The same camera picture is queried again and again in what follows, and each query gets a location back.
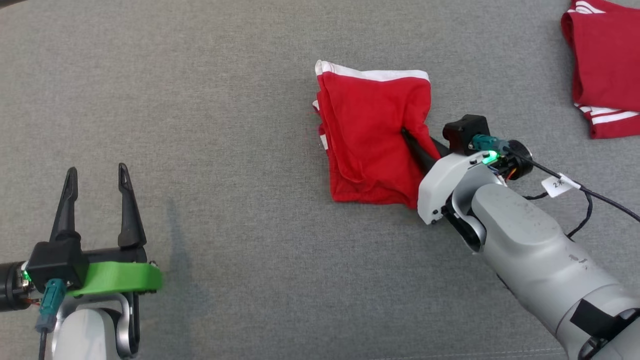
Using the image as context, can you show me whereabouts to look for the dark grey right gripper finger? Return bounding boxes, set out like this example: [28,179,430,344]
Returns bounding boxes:
[401,128,442,174]
[430,138,452,159]

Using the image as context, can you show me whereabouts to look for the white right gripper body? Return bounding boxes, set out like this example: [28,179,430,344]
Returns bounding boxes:
[417,151,497,226]

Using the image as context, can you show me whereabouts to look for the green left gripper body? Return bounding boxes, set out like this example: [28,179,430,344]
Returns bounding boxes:
[67,247,164,297]

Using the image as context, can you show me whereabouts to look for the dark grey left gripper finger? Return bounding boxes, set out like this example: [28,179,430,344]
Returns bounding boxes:
[50,166,82,244]
[117,162,148,250]

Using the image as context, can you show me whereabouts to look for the red shorts with white stripe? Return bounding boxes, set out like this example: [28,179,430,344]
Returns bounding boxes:
[312,60,443,210]

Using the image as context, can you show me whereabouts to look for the red and white jersey shirt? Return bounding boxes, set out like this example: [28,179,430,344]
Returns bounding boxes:
[561,0,640,140]

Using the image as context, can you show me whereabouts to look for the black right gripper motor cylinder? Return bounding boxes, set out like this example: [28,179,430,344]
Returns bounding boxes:
[500,140,535,182]

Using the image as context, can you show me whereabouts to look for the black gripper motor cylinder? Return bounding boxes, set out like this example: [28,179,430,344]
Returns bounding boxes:
[500,140,535,182]
[0,261,31,313]

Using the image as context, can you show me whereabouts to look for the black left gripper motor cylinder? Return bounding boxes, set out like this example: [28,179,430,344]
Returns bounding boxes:
[0,261,31,313]

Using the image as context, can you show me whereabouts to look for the teal right camera cable connector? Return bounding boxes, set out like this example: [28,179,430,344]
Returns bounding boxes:
[471,134,511,154]

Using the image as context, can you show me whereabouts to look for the teal camera cable connector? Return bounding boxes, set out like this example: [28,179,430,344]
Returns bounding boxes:
[471,134,511,154]
[35,279,67,333]

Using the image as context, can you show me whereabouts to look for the teal left camera cable connector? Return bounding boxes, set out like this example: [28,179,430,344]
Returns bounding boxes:
[35,279,67,333]

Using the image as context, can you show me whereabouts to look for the white right cable label tag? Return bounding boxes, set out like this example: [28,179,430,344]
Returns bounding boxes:
[541,173,582,199]

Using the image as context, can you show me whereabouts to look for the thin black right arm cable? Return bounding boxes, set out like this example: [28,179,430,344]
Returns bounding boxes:
[522,189,594,239]

